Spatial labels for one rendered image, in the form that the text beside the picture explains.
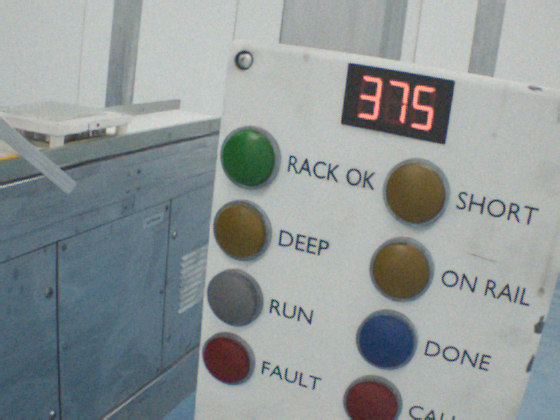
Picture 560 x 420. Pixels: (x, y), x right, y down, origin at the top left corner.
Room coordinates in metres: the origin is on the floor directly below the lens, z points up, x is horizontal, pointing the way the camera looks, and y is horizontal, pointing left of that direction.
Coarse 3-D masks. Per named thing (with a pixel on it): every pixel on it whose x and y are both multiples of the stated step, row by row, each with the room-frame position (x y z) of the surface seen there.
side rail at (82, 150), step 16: (160, 128) 1.40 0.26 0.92; (176, 128) 1.46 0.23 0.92; (192, 128) 1.53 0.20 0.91; (208, 128) 1.61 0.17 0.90; (80, 144) 1.14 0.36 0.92; (96, 144) 1.18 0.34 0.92; (112, 144) 1.23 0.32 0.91; (128, 144) 1.29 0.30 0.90; (144, 144) 1.34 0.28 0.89; (16, 160) 0.98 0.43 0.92; (64, 160) 1.09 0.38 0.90; (0, 176) 0.94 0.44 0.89
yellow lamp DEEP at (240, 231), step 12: (240, 204) 0.29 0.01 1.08; (228, 216) 0.29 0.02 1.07; (240, 216) 0.29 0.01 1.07; (252, 216) 0.29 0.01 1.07; (216, 228) 0.30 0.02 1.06; (228, 228) 0.29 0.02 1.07; (240, 228) 0.29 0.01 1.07; (252, 228) 0.29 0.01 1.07; (264, 228) 0.29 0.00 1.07; (228, 240) 0.29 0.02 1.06; (240, 240) 0.29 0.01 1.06; (252, 240) 0.29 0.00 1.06; (264, 240) 0.29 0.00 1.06; (228, 252) 0.29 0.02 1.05; (240, 252) 0.29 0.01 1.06; (252, 252) 0.29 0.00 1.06
